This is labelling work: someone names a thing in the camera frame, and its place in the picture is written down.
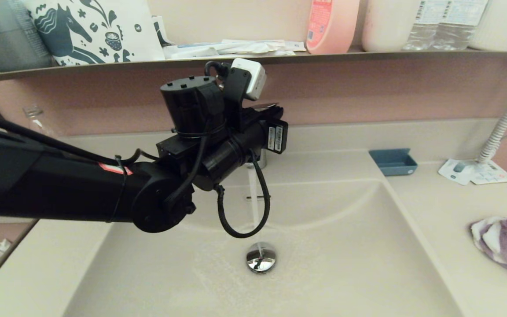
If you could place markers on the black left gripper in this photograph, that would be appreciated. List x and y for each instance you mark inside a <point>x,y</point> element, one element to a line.
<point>258,127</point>

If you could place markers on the chrome lever faucet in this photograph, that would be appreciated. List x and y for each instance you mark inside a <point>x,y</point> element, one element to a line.
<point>257,162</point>

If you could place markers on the purple white striped towel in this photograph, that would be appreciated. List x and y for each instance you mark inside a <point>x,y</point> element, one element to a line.
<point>506,242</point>

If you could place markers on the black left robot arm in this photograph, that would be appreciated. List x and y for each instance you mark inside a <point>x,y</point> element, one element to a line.
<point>60,189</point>

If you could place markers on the chrome sink drain stopper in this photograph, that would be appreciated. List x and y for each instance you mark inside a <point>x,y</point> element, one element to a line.
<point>261,259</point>

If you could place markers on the beige ceramic sink basin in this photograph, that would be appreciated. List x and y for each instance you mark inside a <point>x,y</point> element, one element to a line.
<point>346,264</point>

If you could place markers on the white paper sachet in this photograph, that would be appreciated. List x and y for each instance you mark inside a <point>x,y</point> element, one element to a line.
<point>296,46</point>
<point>244,47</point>
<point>192,53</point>

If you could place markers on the pink plastic bottle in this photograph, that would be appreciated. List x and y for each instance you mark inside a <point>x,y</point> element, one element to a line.
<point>330,26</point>

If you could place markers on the blue soap dish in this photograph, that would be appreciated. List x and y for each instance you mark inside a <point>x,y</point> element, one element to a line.
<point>393,163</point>

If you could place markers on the white round container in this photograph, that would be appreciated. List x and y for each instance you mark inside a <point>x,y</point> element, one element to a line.
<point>387,24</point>

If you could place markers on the white bag with horse print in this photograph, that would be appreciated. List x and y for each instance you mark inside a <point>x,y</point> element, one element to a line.
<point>95,31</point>

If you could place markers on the clear labelled water bottle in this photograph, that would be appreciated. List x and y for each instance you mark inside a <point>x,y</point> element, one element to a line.
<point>421,31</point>
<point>458,26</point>

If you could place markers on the clear capless water bottle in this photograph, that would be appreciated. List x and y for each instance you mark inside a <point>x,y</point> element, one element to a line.
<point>38,122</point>

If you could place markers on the white paper leaflet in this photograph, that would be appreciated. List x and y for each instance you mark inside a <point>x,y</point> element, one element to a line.
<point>495,176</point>

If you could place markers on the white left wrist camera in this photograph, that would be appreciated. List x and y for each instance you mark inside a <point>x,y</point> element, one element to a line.
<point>250,78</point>

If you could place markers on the brown wall shelf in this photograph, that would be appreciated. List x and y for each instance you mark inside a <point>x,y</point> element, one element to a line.
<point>324,59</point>

